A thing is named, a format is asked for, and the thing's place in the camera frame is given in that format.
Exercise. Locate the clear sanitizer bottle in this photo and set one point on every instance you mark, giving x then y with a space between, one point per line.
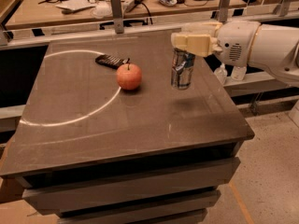
238 73
221 73

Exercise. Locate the grey drawer cabinet table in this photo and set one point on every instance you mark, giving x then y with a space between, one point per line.
90 152

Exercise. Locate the right clear sanitizer bottle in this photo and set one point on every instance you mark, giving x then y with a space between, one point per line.
238 73

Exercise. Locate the white paper sheets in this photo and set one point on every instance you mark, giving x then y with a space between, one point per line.
75 4

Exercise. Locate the red apple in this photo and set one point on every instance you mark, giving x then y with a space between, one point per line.
129 76

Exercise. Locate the black chocolate bar wrapper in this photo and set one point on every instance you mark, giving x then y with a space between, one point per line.
111 61

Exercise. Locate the grey power strip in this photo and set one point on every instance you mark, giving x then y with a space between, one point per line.
134 0

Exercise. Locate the silver blue redbull can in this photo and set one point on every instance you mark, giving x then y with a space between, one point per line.
182 67

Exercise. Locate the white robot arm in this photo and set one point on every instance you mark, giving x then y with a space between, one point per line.
271 48

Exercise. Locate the left clear sanitizer bottle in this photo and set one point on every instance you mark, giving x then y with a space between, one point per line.
221 73

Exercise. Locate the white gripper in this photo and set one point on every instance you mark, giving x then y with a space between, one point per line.
237 42

